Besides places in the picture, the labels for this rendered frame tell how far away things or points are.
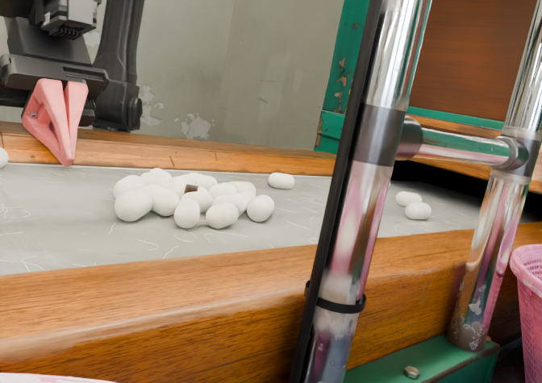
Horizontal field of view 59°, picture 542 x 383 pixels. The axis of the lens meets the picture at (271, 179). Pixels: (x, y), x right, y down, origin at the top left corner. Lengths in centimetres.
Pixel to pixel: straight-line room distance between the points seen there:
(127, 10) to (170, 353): 69
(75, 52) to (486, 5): 59
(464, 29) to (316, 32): 149
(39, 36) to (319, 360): 43
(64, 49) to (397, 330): 41
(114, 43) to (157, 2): 183
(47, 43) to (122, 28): 29
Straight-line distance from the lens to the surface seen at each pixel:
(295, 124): 228
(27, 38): 54
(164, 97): 267
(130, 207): 35
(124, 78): 81
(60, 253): 30
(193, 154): 62
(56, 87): 51
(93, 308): 18
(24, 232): 33
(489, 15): 83
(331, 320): 21
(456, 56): 84
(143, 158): 57
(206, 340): 20
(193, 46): 273
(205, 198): 40
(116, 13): 83
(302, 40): 234
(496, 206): 32
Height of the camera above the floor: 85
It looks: 10 degrees down
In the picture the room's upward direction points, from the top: 11 degrees clockwise
